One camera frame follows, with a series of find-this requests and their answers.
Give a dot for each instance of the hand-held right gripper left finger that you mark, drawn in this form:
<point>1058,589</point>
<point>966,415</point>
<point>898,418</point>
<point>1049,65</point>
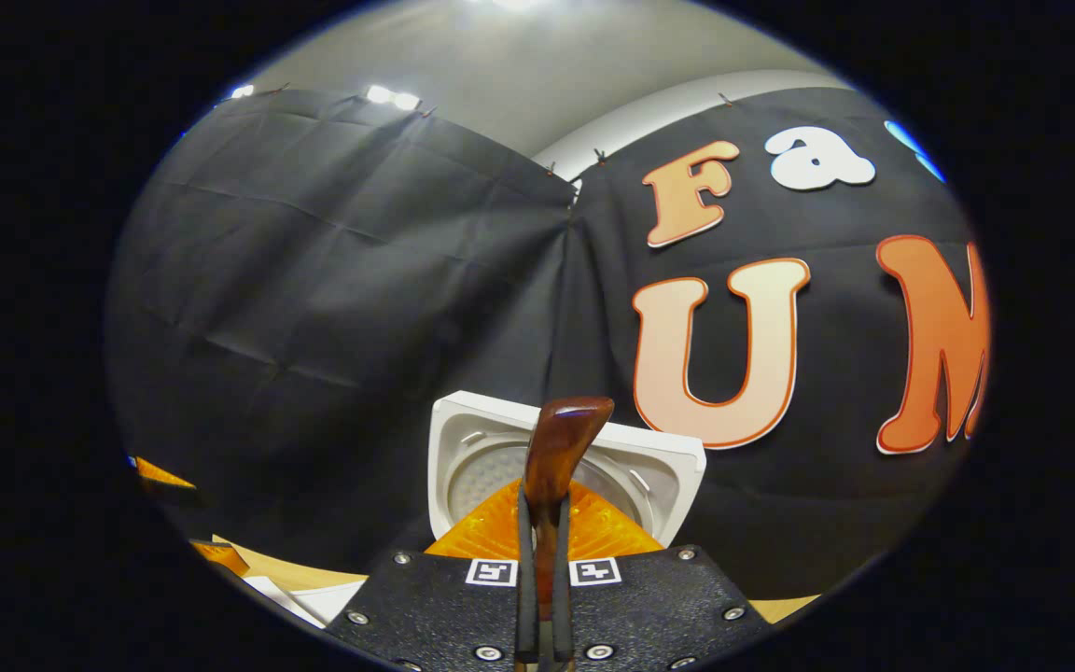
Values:
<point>526,616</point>

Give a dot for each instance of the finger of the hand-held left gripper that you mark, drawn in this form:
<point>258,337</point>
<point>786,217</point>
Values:
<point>160,476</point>
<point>218,558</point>

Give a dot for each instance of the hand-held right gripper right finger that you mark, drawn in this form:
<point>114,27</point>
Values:
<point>563,616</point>

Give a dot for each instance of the brown wooden spoon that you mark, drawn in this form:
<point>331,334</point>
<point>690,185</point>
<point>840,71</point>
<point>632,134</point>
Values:
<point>556,448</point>

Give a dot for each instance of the white rice cooker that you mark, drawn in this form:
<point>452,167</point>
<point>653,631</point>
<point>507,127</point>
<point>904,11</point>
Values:
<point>668,467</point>

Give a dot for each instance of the black backdrop cloth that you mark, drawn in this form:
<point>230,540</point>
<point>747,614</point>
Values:
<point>314,327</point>

